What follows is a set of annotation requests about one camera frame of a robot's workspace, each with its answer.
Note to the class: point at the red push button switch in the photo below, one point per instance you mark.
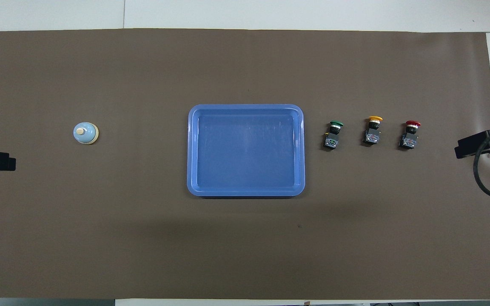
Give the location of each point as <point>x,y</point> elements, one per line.
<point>409,140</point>

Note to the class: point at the green push button switch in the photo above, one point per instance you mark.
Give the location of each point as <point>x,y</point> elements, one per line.
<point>332,140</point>

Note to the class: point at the blue plastic tray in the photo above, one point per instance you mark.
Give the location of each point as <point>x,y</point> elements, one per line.
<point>245,153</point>

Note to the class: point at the yellow push button switch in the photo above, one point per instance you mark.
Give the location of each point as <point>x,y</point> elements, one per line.
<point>371,136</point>

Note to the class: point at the light blue call bell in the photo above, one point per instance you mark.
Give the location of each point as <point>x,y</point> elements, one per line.
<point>85,133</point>

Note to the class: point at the brown table mat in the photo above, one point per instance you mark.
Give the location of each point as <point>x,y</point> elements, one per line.
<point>143,238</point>

